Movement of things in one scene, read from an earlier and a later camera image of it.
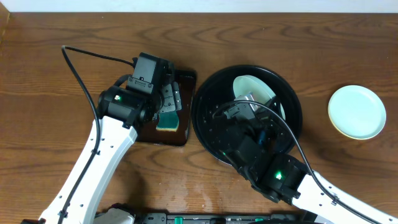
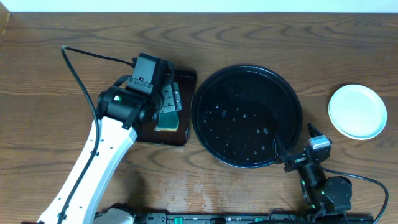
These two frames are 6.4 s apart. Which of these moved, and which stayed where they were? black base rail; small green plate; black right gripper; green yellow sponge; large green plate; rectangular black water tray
Moved: black right gripper; small green plate
Stayed: black base rail; rectangular black water tray; large green plate; green yellow sponge
